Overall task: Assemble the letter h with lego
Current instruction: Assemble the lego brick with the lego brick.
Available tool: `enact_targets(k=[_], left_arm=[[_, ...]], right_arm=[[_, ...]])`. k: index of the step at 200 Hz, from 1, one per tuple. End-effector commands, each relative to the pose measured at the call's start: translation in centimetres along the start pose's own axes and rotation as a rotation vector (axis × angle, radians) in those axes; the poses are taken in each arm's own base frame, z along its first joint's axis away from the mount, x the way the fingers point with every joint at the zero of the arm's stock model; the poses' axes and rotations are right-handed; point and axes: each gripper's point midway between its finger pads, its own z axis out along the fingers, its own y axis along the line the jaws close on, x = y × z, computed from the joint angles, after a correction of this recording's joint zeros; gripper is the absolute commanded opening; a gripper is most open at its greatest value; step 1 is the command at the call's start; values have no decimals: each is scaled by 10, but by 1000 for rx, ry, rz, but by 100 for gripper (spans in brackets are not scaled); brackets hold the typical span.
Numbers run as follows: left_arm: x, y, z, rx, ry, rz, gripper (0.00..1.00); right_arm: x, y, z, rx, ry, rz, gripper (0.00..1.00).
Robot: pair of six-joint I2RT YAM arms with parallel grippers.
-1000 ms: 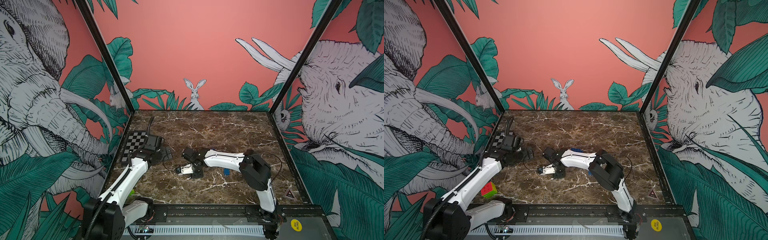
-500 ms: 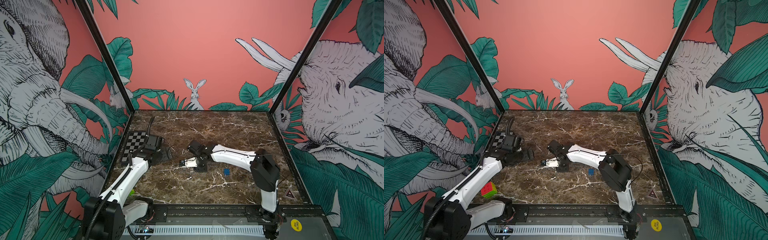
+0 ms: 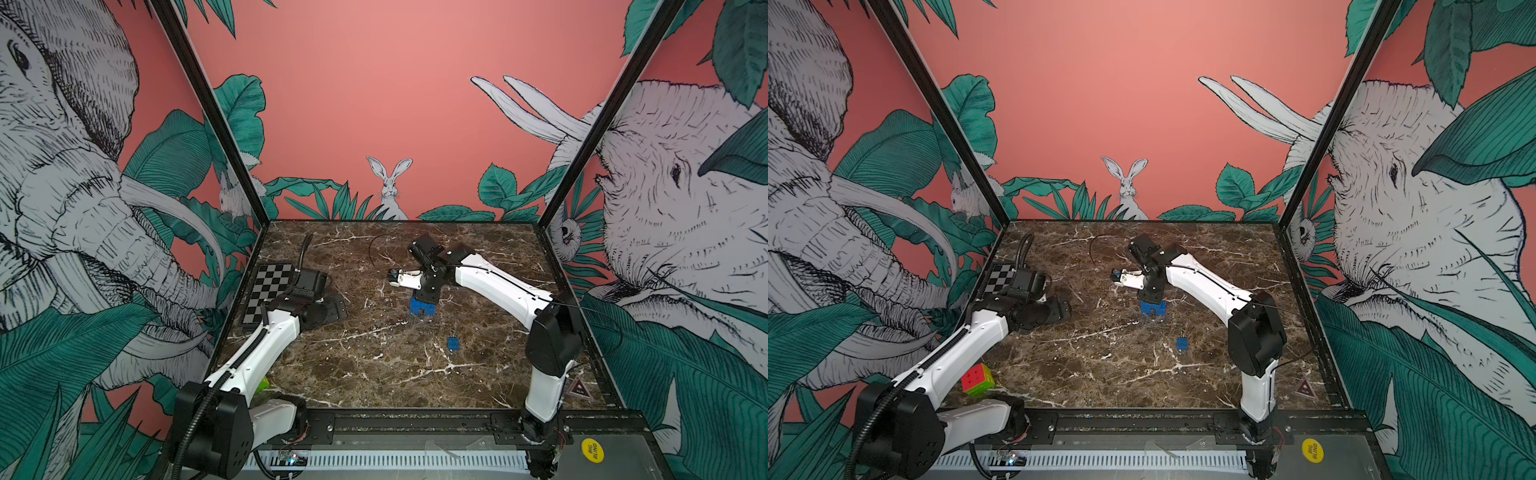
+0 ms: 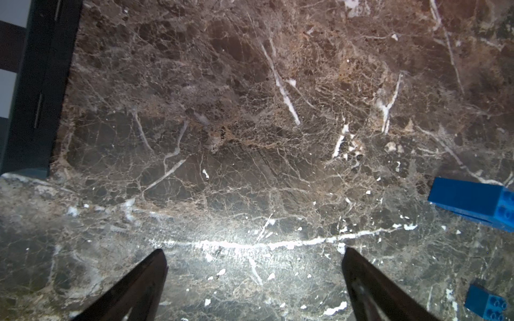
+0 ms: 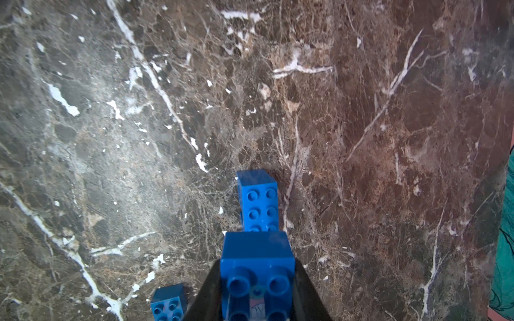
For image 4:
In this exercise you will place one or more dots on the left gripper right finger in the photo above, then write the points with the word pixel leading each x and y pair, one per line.
pixel 373 294

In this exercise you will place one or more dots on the checkerboard calibration board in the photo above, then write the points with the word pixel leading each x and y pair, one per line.
pixel 14 22

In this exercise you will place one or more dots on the long blue lego brick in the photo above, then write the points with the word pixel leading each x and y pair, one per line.
pixel 490 205

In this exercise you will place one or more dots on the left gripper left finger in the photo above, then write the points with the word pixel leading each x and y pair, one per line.
pixel 136 296

